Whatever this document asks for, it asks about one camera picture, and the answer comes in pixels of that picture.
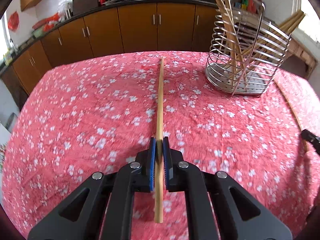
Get red plastic bag on wall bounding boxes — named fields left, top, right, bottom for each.
left=7, top=11, right=19, bottom=32

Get metal wire chopstick holder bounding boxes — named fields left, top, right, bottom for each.
left=205, top=0, right=292, bottom=97

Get dark brown cutting board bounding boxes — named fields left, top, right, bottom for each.
left=72, top=0, right=99, bottom=13

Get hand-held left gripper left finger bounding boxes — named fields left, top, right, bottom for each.
left=27, top=137, right=157, bottom=240

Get red plastic bags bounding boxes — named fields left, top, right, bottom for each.
left=32, top=14, right=60, bottom=32

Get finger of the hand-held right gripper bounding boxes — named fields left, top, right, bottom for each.
left=301, top=129, right=320, bottom=153

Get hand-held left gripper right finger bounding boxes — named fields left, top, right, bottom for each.
left=162, top=136, right=293, bottom=240

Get brown kitchen base cabinets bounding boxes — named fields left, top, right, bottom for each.
left=0, top=1, right=220, bottom=93

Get light wooden furniture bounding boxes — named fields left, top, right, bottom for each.
left=285, top=39, right=320, bottom=80

